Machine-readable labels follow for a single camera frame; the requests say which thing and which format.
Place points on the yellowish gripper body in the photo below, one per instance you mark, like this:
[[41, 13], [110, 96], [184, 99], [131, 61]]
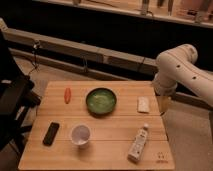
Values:
[[163, 103]]

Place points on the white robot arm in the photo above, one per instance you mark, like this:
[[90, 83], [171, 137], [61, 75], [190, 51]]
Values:
[[177, 66]]

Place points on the orange red pepper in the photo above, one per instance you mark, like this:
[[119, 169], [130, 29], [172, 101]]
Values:
[[67, 95]]

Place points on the white plastic bottle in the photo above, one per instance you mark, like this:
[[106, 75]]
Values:
[[135, 151]]

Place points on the wooden folding table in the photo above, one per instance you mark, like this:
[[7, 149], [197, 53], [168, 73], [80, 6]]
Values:
[[110, 137]]

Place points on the green bowl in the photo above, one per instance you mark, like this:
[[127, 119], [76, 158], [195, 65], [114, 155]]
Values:
[[101, 101]]

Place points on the white paper cup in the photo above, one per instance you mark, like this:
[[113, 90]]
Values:
[[80, 135]]

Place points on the black remote control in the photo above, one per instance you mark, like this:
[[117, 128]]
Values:
[[50, 134]]

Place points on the black office chair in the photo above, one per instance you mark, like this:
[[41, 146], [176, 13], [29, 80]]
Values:
[[16, 98]]

